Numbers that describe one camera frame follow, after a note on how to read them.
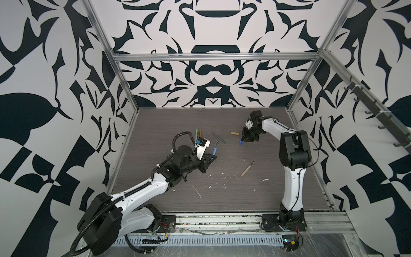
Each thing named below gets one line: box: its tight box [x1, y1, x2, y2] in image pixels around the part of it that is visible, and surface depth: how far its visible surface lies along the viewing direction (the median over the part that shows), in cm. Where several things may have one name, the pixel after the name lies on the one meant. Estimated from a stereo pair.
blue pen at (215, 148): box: [212, 139, 219, 156], surface depth 76 cm
